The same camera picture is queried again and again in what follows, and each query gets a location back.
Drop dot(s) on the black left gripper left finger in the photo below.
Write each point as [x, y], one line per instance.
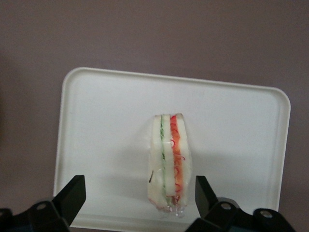
[72, 195]

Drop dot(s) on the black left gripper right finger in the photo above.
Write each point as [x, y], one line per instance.
[205, 198]

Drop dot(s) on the triangle sandwich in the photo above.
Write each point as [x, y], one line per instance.
[158, 154]

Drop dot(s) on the cream plastic tray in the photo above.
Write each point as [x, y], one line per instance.
[101, 135]

